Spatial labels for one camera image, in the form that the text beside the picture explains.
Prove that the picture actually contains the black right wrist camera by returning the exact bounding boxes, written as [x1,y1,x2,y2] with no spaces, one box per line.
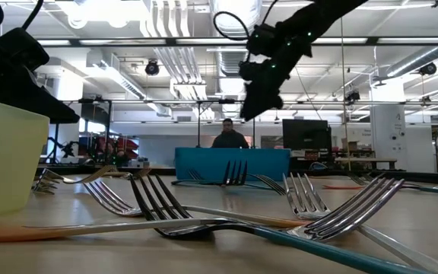
[246,23,278,57]

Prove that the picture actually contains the black monitor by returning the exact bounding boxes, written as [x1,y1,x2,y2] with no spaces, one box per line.
[281,118,333,158]

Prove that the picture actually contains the teal plastic bin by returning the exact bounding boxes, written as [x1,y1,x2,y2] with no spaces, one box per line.
[174,147,291,183]

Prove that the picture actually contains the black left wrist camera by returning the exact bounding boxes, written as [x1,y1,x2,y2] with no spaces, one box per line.
[0,26,51,73]

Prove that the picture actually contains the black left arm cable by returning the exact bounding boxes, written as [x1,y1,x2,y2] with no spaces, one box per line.
[0,0,45,35]

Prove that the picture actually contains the overhead light bar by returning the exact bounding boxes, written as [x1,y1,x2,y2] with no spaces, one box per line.
[36,37,438,47]

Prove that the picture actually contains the red storage bins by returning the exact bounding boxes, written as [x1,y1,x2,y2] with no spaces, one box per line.
[96,135,140,160]

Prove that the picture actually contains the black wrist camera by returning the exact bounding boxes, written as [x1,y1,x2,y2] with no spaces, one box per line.
[0,26,51,73]
[246,23,278,57]

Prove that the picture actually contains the background workbench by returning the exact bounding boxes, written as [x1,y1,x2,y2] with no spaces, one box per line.
[332,157,398,171]

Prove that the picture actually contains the yellow plastic bin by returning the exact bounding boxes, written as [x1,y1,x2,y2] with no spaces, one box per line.
[0,95,51,221]

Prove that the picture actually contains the smooth silver ventilation duct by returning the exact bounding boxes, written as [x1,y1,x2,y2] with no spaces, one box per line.
[385,45,438,79]

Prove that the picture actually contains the cardboard box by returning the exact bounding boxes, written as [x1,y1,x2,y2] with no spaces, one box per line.
[341,137,360,152]

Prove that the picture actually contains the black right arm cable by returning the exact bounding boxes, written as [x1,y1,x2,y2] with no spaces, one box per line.
[212,11,251,42]

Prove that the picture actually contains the thin vertical rod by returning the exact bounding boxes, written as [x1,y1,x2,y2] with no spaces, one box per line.
[339,17,353,172]

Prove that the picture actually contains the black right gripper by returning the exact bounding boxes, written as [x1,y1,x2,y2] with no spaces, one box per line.
[239,44,313,123]

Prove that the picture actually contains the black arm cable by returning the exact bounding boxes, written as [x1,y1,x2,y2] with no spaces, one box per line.
[0,0,45,35]
[212,11,251,42]

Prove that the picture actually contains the ribbed silver ventilation duct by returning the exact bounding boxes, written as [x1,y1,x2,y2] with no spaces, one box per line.
[209,0,264,119]

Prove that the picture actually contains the black hanging round device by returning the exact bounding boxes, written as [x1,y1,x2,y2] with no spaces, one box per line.
[344,89,361,106]
[144,59,160,77]
[418,61,438,77]

